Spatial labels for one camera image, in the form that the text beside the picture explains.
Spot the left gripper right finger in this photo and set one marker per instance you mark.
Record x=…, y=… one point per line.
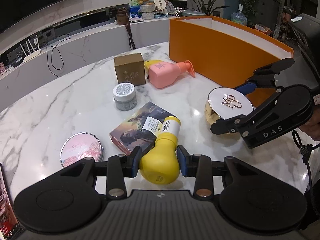
x=199, y=167

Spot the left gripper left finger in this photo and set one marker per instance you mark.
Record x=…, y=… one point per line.
x=120, y=167

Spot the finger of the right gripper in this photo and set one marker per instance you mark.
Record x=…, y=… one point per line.
x=246, y=88
x=224, y=126

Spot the gold round compact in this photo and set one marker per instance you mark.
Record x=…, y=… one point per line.
x=226, y=103

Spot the illustrated box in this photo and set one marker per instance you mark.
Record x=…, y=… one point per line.
x=141, y=129

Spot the yellow bulb bottle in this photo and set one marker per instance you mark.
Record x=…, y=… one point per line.
x=160, y=165

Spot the pink pump bottle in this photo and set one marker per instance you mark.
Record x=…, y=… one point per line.
x=163, y=74

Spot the person right hand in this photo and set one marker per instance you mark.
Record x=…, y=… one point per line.
x=312, y=127

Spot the orange white storage box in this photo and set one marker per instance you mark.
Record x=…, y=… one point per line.
x=226, y=52

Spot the pink round compact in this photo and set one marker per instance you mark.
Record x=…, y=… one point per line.
x=81, y=145

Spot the blue water jug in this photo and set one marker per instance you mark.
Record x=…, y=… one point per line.
x=239, y=17

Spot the small grey cream jar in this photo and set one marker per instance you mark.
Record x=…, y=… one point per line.
x=124, y=95

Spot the green potted plant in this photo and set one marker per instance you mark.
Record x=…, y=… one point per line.
x=208, y=7

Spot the brown cardboard box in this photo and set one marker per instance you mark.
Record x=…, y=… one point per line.
x=130, y=68

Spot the yellow object behind bottle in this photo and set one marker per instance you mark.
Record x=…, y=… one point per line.
x=148, y=63

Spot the round paper fan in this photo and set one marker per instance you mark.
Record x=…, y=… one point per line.
x=160, y=6

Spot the brown leather bag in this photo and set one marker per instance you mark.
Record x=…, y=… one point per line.
x=122, y=18

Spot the white wifi router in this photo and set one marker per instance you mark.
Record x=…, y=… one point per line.
x=32, y=50

